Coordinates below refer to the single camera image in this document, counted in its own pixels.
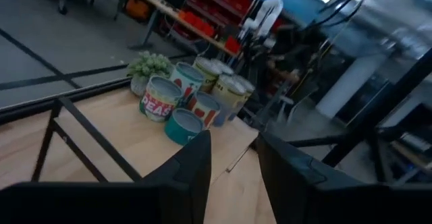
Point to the mixed vegetables can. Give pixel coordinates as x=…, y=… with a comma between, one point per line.
x=184, y=80

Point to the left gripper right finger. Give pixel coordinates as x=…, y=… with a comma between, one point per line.
x=297, y=190

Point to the orange storage bin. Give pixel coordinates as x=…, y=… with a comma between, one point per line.
x=199, y=23

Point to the orange bag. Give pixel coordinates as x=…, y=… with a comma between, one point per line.
x=138, y=8

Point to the long wooden workbench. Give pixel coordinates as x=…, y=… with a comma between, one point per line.
x=168, y=12

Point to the green dotted peas can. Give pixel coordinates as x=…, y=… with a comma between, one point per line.
x=158, y=106

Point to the green potted plant white pot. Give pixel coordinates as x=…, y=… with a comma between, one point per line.
x=148, y=65

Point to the yellow-green labelled can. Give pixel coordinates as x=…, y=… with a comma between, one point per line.
x=207, y=79

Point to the white round column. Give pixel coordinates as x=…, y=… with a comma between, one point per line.
x=351, y=85

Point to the white machine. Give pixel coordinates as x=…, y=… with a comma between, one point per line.
x=270, y=11

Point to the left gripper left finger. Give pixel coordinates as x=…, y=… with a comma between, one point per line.
x=189, y=183

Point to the black aluminium rig frame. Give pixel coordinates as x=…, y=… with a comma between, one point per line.
x=388, y=104

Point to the wooden shelf black metal legs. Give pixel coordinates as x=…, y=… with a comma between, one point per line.
x=135, y=143

